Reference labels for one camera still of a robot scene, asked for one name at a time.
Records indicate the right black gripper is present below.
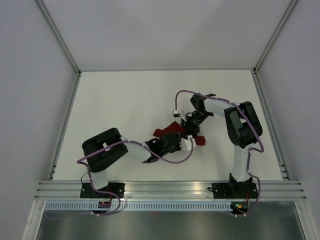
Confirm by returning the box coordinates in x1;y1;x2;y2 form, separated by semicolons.
180;111;212;139

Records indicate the dark red cloth napkin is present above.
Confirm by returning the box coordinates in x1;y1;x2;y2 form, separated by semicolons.
153;121;206;146

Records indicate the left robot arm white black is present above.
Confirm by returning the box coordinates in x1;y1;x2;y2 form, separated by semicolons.
81;128;182;198

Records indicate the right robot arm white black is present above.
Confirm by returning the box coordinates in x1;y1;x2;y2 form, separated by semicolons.
181;93;263;199

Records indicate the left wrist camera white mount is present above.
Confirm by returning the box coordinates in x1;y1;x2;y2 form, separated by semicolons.
180;135;197;151

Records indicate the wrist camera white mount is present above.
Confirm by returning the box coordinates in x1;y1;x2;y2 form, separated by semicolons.
180;135;197;151
172;109;186;121

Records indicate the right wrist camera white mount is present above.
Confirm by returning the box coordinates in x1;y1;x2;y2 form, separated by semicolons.
172;109;186;121

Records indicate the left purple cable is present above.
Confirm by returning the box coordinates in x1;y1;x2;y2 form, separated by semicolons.
76;136;195;193

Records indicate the purple cable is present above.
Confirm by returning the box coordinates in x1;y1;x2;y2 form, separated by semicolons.
174;89;265;216
76;136;195;193

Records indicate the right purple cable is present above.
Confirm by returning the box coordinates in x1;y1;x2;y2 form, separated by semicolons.
174;89;265;216

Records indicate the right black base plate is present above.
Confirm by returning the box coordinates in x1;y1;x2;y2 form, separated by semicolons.
207;182;258;200

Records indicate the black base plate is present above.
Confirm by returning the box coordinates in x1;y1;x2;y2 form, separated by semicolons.
207;182;258;200
80;182;125;199

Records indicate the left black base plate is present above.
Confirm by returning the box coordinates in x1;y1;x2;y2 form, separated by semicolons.
80;182;125;199

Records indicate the aluminium mounting rail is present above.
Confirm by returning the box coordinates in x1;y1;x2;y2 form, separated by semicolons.
34;180;307;202

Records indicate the white slotted cable duct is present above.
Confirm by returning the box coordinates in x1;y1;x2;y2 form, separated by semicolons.
45;200;232;212

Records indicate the left aluminium frame post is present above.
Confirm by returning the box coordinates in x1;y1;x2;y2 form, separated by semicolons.
34;0;81;76

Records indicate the aluminium frame post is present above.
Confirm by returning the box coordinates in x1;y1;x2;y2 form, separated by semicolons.
34;0;81;76
251;0;300;75

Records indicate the right aluminium frame post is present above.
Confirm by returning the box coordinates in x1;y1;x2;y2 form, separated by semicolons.
251;0;300;75

